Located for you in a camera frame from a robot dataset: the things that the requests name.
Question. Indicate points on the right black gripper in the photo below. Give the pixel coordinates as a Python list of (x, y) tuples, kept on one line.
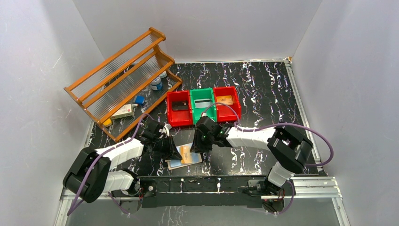
[(197, 146)]

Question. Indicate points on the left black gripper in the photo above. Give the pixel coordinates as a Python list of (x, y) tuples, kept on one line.
[(168, 148)]

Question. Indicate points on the beige leather card holder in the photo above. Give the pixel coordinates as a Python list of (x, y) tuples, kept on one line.
[(174, 164)]

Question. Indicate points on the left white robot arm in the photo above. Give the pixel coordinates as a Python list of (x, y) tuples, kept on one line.
[(91, 173)]

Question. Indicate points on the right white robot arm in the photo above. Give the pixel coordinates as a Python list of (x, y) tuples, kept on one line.
[(289, 146)]

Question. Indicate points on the silver card in bin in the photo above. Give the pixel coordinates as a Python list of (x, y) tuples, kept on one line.
[(202, 103)]

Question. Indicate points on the black card in bin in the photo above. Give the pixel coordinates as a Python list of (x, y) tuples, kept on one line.
[(181, 105)]

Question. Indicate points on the gold card in bin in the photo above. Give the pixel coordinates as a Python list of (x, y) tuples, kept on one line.
[(227, 99)]

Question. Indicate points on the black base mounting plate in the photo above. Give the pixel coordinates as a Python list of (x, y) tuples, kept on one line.
[(207, 191)]

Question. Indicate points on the green plastic bin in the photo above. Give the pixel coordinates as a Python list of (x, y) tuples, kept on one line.
[(200, 94)]

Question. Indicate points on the left red plastic bin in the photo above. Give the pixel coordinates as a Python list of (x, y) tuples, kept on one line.
[(179, 118)]

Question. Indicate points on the red plastic bin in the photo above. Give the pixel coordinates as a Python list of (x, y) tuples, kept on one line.
[(227, 112), (179, 118)]

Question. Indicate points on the right red plastic bin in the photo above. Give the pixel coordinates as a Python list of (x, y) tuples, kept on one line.
[(227, 112)]

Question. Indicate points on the small white red box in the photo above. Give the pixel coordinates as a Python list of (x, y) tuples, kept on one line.
[(124, 111)]

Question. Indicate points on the small blue cube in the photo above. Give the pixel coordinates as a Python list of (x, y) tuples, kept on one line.
[(140, 100)]

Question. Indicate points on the blue white round jar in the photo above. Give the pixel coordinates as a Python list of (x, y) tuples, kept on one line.
[(156, 84)]

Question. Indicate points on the small yellow object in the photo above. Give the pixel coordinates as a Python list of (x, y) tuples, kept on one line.
[(107, 122)]

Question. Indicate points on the orange wooden shelf rack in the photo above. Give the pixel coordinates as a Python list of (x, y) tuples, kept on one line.
[(126, 74)]

